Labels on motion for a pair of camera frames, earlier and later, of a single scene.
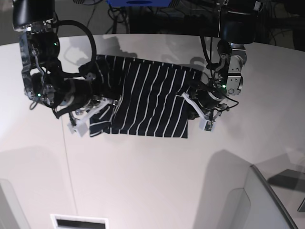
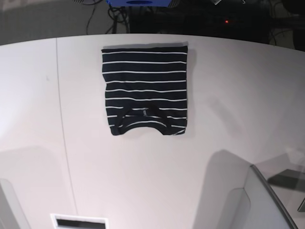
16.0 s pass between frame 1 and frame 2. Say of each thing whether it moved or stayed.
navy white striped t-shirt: moved
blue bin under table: stayed
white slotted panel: stayed
